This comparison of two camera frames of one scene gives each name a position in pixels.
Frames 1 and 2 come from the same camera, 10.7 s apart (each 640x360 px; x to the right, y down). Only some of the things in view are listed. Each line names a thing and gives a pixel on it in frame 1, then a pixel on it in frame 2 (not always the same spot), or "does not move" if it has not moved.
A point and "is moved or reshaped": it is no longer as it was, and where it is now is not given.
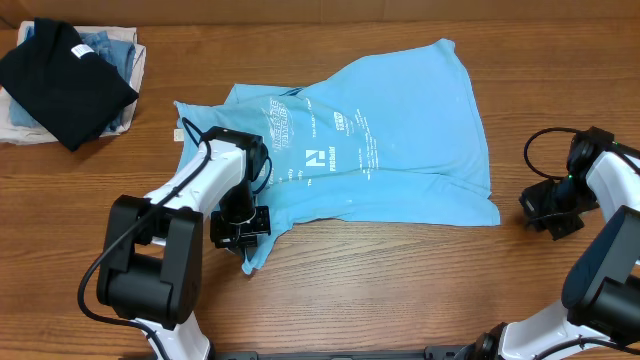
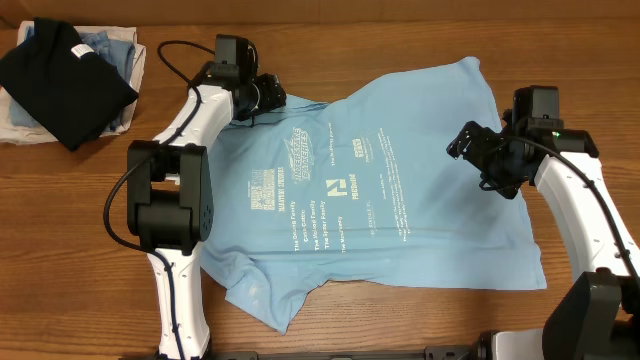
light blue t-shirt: [392, 137] is moved or reshaped
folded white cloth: [18, 135] does not move
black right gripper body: [558, 204] -> [494, 159]
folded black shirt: [67, 95] does not move
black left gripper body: [240, 222] -> [264, 94]
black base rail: [432, 352] does not move
